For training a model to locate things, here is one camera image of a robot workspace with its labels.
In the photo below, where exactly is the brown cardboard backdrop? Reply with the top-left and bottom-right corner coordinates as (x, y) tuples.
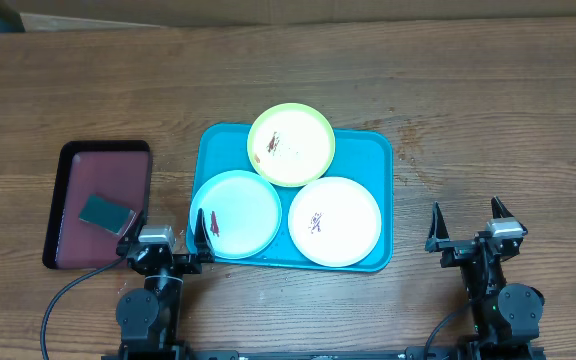
(0, 0), (576, 27)

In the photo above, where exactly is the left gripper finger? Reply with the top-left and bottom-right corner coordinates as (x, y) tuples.
(126, 212), (147, 240)
(193, 208), (215, 263)

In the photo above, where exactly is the white plate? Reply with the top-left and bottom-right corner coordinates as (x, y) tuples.
(287, 177), (382, 267)

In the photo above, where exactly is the yellow-green plate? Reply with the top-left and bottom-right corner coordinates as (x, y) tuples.
(246, 103), (336, 187)

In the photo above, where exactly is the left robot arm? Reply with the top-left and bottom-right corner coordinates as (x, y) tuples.
(115, 211), (215, 360)

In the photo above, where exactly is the light blue plate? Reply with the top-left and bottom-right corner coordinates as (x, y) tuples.
(188, 170), (282, 260)

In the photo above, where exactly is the green scrubbing sponge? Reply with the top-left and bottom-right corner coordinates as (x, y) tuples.
(78, 195), (136, 236)

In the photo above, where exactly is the teal plastic serving tray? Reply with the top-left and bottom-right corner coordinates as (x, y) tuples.
(192, 123), (394, 273)

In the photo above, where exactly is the black tray with red water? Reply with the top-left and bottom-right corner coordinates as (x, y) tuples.
(42, 140), (152, 270)

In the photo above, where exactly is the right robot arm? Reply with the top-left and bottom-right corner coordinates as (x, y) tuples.
(421, 197), (545, 359)

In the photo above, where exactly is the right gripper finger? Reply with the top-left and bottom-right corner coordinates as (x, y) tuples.
(491, 196), (512, 219)
(424, 201), (450, 252)

